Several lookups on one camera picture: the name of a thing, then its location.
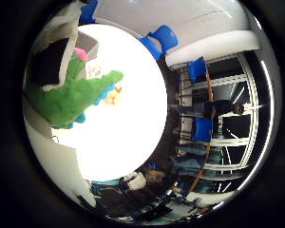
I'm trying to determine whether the white metal frame rack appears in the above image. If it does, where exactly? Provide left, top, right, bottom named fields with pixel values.
left=179, top=51, right=260, bottom=184

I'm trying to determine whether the yellow orange small toy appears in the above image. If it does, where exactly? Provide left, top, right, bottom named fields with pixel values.
left=102, top=83, right=124, bottom=107

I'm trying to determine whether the pink plush toy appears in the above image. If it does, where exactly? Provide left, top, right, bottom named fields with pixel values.
left=72, top=47, right=90, bottom=63

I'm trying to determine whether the orange curved pole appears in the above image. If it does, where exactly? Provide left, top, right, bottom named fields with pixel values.
left=189, top=65, right=215, bottom=193

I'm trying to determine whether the grey container box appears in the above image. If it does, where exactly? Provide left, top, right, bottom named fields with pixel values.
left=75, top=30, right=102, bottom=80

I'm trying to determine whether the green plush dinosaur toy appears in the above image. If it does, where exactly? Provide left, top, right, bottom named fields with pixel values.
left=24, top=51, right=124, bottom=130

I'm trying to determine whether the standing person in dark clothes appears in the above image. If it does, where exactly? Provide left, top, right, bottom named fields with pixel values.
left=168, top=99, right=245, bottom=121

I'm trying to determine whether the blue-grey jacket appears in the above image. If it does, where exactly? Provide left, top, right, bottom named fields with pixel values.
left=173, top=155, right=207, bottom=175

